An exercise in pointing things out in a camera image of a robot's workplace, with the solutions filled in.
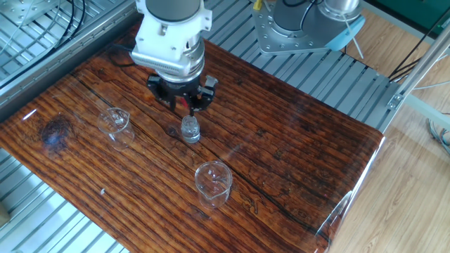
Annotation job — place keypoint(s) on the wood grain table mat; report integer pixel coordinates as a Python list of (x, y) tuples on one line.
[(281, 158)]

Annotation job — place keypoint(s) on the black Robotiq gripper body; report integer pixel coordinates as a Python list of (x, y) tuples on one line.
[(183, 89)]

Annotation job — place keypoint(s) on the clear glass beaker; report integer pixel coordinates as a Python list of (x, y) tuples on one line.
[(212, 191), (116, 133)]

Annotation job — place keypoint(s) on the brown cardboard box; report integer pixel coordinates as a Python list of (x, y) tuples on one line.
[(3, 214)]

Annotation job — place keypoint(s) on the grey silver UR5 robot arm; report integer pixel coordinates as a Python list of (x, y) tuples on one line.
[(172, 8)]

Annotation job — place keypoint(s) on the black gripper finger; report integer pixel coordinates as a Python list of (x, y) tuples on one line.
[(204, 98), (156, 88)]

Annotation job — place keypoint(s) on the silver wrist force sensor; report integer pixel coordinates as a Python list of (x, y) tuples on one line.
[(193, 59)]

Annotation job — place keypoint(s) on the small clear glass bottle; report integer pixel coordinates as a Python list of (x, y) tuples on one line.
[(190, 135)]

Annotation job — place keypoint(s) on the silver perforated mounting plate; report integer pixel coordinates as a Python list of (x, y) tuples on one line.
[(21, 10)]

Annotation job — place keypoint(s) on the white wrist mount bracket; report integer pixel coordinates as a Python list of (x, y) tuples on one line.
[(165, 42)]

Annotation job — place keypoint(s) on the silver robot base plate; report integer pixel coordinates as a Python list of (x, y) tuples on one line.
[(267, 35)]

